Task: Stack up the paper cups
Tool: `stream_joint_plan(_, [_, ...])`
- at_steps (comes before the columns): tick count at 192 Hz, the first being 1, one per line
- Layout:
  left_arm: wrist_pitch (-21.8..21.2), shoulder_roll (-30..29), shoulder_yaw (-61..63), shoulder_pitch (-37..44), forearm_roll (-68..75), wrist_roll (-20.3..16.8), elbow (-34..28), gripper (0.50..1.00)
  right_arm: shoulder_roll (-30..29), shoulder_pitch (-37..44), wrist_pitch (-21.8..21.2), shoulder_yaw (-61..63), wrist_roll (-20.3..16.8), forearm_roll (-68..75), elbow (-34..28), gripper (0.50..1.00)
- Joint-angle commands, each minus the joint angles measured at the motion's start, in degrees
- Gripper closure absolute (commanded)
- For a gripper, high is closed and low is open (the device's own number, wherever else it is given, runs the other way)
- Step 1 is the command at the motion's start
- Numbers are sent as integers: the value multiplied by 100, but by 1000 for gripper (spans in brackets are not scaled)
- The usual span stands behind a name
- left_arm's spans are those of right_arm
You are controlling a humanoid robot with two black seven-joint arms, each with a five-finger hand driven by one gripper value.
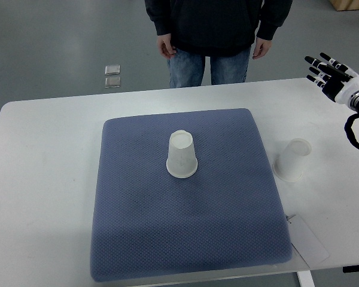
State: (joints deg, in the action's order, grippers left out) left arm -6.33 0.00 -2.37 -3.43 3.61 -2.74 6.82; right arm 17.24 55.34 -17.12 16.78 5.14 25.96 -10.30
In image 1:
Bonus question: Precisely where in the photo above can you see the person's right hand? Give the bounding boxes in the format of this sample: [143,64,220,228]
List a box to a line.
[157,33,177,60]

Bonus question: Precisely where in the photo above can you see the person's left hand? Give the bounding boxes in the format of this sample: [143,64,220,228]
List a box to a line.
[252,37,272,60]

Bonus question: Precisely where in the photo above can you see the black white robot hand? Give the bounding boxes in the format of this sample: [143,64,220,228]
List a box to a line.
[305,53,359,105]

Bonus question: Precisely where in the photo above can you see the white paper cup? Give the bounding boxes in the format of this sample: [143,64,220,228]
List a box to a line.
[273,138,312,182]
[166,130,198,179]

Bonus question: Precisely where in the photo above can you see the person in dark hoodie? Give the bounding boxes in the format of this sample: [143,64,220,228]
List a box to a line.
[145,0,292,88]

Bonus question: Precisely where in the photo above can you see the upper metal floor plate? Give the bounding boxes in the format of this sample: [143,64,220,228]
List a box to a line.
[105,64,120,75]

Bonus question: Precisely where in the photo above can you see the wooden box corner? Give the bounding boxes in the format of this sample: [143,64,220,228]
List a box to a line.
[329,0,359,11]

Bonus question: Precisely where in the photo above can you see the white paper tag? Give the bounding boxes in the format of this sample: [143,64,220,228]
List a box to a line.
[287,215,330,267]

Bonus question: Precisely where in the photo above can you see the blue-grey quilted cushion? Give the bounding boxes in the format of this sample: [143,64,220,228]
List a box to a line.
[90,108,293,282]

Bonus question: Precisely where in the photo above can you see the white table leg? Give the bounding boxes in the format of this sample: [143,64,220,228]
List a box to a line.
[297,271,315,287]

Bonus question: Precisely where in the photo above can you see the black looped cable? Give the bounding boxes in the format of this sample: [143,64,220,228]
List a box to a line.
[343,107,359,158]

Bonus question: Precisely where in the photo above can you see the black bracket under table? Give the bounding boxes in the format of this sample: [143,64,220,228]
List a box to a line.
[342,265,359,273]

